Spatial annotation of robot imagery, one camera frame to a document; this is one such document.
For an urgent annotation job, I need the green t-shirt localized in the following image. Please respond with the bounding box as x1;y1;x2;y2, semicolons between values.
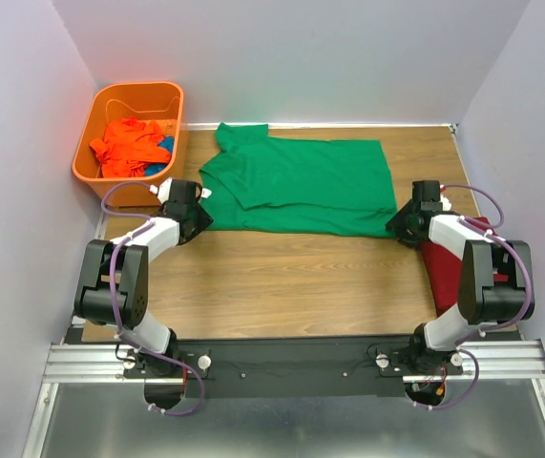
199;123;397;238

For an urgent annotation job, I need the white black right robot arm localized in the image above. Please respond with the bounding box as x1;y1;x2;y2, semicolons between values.
376;180;535;374

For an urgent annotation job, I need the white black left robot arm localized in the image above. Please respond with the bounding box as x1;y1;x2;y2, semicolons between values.
73;178;213;377

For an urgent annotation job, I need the folded dark red t-shirt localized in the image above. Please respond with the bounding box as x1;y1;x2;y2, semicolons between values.
420;214;516;324

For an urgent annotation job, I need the blue t-shirt in basket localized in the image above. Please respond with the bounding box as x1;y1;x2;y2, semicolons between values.
144;136;175;177

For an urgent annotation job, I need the orange t-shirt in basket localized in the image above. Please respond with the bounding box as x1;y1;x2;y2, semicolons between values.
90;117;170;178

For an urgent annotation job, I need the orange plastic laundry basket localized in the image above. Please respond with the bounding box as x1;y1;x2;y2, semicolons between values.
73;81;188;208

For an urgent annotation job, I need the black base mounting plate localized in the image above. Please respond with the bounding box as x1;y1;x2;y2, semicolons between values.
121;335;463;408

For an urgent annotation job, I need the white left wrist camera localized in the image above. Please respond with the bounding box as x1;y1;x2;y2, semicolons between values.
149;178;173;203

